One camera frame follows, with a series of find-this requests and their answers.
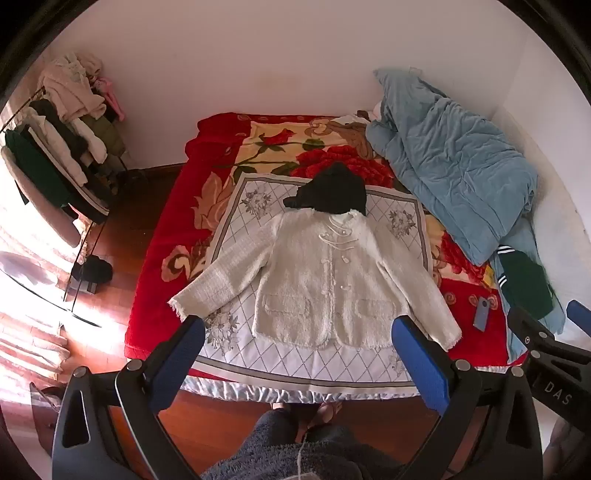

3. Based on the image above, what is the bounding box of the pile of hanging clothes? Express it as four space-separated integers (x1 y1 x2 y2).
2 53 127 222

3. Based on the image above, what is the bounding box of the white diamond patterned cloth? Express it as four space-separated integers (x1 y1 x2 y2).
182 172 437 400

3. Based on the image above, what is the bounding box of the black bundle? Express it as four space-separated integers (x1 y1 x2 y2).
71 255 114 284

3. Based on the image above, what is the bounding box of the person's right hand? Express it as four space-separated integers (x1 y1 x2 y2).
545 418 591 480

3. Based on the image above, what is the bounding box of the person's grey fuzzy robe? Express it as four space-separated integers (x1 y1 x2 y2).
201 408 416 480

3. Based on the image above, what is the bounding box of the black knit garment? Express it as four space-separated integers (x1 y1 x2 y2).
284 161 368 217

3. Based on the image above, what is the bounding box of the pink garment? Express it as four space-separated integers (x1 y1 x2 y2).
95 76 126 121

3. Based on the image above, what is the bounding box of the red floral blanket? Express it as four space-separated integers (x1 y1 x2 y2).
124 111 529 370

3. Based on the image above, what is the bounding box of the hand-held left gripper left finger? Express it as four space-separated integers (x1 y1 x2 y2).
52 316 206 480

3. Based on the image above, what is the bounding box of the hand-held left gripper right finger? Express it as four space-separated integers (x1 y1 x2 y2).
392 315 543 480

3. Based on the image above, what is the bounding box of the black metal clothes rack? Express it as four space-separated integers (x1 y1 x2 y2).
0 88 130 328

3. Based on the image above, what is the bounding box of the light blue quilt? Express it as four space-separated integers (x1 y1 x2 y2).
365 67 566 365

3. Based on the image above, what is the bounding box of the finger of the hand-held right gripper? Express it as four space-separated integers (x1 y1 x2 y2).
508 306 564 365
567 300 591 335

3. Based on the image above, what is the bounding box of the dark green striped garment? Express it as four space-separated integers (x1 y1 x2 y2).
496 246 554 319

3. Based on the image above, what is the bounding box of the grey blue phone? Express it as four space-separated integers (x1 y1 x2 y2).
473 296 491 332

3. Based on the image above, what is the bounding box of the white fuzzy jacket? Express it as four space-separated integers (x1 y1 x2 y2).
167 209 463 352

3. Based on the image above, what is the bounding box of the person's right foot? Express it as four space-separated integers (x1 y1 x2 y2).
307 401 345 428

